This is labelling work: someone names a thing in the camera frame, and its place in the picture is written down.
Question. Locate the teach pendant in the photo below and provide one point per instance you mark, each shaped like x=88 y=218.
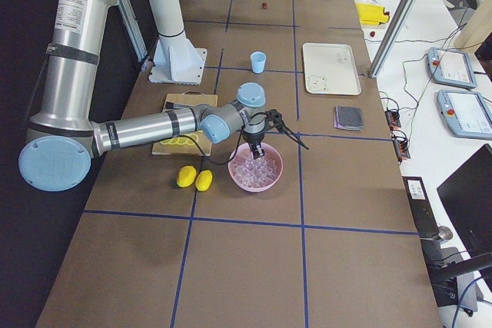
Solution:
x=451 y=67
x=465 y=113

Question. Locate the yellow cloth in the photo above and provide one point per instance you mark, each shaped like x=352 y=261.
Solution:
x=371 y=14

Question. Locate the wooden cutting board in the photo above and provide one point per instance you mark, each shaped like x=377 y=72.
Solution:
x=175 y=145

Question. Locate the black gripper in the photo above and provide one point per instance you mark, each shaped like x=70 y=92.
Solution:
x=253 y=138

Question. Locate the cream bear serving tray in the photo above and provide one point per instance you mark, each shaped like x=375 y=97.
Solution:
x=330 y=69

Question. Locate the lower yellow lemon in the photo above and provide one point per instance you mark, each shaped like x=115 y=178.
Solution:
x=203 y=180

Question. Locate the upper yellow lemon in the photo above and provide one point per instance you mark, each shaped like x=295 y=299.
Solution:
x=186 y=176

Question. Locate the yellow lemon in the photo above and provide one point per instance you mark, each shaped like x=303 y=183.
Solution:
x=203 y=180
x=186 y=176

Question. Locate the steel handled knife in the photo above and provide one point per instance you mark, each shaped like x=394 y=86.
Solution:
x=169 y=105

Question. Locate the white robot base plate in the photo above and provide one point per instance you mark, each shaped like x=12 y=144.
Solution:
x=166 y=72

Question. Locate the far teach pendant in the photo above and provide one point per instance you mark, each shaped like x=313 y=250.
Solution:
x=451 y=67

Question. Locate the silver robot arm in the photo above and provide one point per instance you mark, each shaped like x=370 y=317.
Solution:
x=62 y=140

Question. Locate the pink bowl of ice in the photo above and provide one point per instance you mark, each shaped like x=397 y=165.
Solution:
x=256 y=175

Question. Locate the aluminium frame post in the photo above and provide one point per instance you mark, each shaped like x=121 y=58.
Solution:
x=403 y=10

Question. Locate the light blue plastic cup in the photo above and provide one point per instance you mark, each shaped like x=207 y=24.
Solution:
x=258 y=61

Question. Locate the folded grey cloth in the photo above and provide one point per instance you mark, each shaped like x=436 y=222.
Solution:
x=348 y=118

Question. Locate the black monitor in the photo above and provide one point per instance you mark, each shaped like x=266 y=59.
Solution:
x=466 y=197

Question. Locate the near teach pendant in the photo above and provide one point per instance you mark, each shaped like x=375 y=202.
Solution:
x=465 y=113

